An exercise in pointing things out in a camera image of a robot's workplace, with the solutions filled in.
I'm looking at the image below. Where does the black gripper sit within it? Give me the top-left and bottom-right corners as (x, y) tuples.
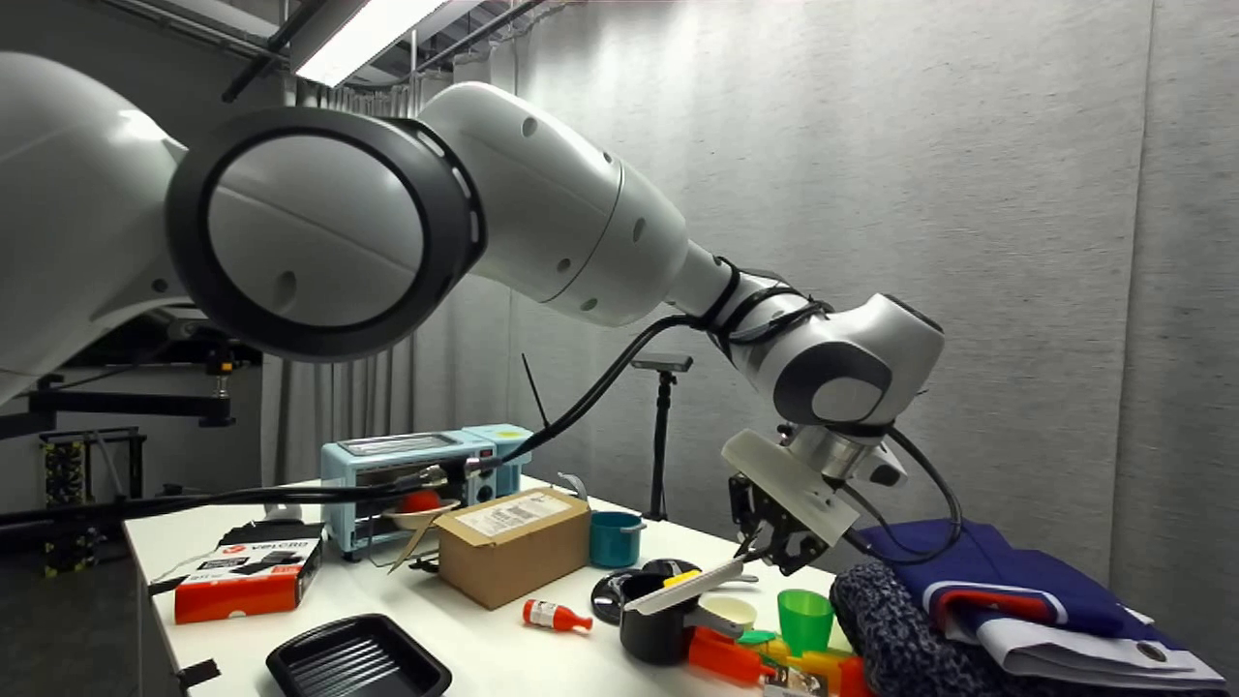
(724, 472), (833, 582)

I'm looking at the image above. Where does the black pot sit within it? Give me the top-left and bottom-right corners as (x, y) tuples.
(617, 573), (703, 671)

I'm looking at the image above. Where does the black pot lid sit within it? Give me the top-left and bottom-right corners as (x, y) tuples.
(587, 564), (634, 632)

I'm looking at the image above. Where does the pale yellow bowl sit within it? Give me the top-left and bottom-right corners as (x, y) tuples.
(693, 590), (765, 636)

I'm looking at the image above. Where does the green plastic cup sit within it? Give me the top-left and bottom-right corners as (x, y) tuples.
(776, 590), (836, 658)

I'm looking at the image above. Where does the orange toy carrot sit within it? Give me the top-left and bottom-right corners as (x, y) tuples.
(682, 625), (782, 694)

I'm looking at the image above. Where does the yellow toy food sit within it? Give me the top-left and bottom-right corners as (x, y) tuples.
(769, 643), (845, 694)

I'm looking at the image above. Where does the teal mug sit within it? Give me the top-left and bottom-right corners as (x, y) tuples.
(583, 509), (648, 573)

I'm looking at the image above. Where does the orange toy food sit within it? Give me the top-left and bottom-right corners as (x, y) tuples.
(836, 653), (880, 697)

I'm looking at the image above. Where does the dark patterned cloth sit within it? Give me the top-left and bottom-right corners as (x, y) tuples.
(830, 556), (1039, 697)

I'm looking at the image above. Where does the red toy ketchup bottle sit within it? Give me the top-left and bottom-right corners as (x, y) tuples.
(520, 591), (598, 640)

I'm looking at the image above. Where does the brown cardboard box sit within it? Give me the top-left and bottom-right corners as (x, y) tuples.
(432, 483), (598, 613)

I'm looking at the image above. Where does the blue folded cloth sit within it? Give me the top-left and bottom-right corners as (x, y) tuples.
(857, 514), (1184, 652)

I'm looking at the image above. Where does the white folded cloth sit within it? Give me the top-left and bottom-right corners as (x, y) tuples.
(954, 614), (1233, 697)

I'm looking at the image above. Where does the thin wooden stick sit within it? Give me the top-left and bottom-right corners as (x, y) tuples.
(385, 503), (461, 573)

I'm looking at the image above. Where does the light blue toy oven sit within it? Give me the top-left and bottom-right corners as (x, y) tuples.
(318, 423), (540, 561)

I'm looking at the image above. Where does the black plastic tray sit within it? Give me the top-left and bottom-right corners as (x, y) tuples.
(265, 613), (458, 697)

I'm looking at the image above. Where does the small black flat object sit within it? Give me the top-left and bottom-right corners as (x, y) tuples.
(216, 514), (325, 551)

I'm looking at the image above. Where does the red orange box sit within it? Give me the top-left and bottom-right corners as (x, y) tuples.
(172, 540), (325, 626)

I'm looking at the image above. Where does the long fluorescent light panel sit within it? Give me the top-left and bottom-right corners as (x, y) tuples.
(290, 0), (448, 92)

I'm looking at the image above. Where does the black metal beam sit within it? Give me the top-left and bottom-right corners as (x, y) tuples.
(0, 385), (235, 436)

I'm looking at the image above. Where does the black metal rack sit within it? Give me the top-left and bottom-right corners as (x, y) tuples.
(34, 426), (146, 578)

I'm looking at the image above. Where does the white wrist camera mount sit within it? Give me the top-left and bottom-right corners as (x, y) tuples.
(716, 426), (862, 551)

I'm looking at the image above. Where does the black camera stand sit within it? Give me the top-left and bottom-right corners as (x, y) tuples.
(648, 368), (678, 524)

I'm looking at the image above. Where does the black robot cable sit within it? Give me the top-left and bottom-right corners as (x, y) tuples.
(0, 307), (964, 561)

